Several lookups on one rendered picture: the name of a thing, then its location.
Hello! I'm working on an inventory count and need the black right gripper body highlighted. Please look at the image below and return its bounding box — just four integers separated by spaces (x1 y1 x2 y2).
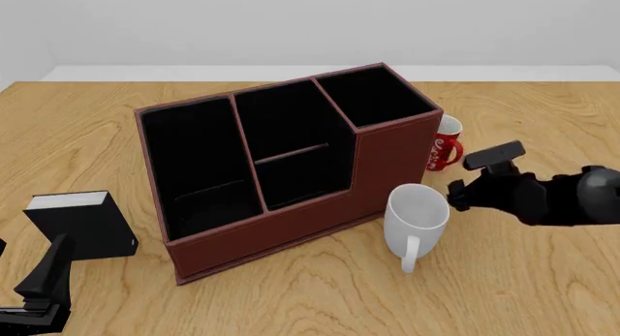
446 179 474 212

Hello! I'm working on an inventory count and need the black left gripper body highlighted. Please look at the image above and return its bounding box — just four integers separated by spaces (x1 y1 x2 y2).
0 302 73 336

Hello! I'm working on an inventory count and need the red mug with white print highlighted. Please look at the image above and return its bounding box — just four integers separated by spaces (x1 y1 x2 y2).
425 113 465 173

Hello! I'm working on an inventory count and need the red-brown desk caddy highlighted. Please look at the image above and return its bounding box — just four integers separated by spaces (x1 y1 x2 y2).
134 62 445 287

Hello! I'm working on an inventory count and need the black book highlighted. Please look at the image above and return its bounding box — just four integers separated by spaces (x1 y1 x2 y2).
22 190 140 262

